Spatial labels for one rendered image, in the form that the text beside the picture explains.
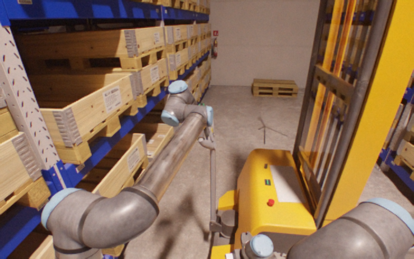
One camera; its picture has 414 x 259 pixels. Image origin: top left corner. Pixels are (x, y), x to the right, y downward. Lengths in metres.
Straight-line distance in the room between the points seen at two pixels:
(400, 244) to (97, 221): 0.60
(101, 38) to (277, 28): 5.46
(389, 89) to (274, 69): 5.99
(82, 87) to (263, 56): 5.54
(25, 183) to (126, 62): 1.24
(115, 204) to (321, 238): 0.43
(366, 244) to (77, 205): 0.59
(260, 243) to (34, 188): 1.01
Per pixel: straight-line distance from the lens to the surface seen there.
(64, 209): 0.60
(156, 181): 0.59
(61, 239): 0.63
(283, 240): 1.42
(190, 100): 1.05
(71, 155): 1.40
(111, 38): 2.02
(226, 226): 1.85
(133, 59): 1.95
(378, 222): 0.52
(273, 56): 6.86
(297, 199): 1.48
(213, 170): 1.52
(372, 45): 0.99
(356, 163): 1.18
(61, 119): 1.29
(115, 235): 0.54
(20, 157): 1.12
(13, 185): 1.12
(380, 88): 1.04
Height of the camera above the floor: 1.89
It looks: 28 degrees down
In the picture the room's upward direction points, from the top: 1 degrees counter-clockwise
